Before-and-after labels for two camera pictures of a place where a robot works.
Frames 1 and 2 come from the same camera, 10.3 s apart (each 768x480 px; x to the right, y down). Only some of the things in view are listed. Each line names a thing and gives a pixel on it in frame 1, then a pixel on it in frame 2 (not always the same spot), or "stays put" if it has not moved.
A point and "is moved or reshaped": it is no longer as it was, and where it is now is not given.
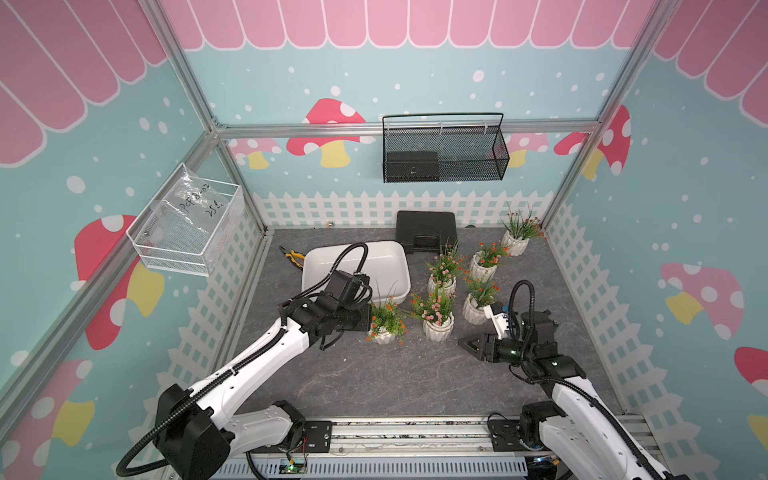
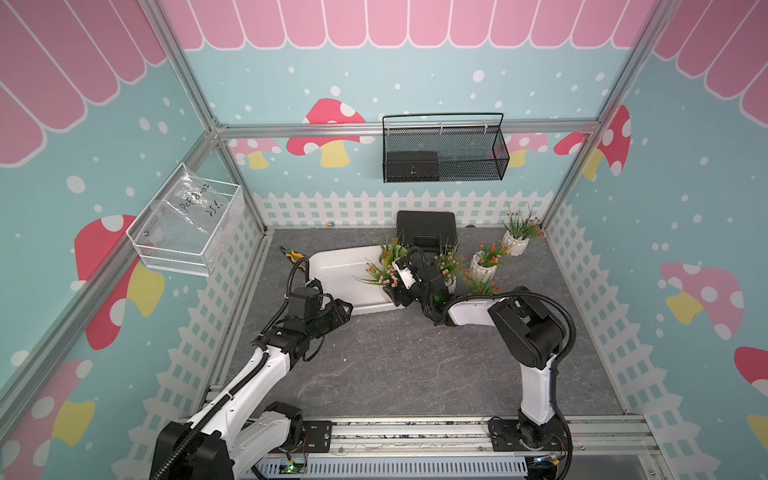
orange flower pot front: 387,323 -> 393,250
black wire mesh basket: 444,154 stays put
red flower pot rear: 484,262 stays put
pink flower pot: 443,273 stays put
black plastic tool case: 425,231 stays put
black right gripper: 488,343 -> 401,290
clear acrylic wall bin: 186,225 stays put
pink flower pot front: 436,309 is moved or reshaped
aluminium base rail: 389,449 stays put
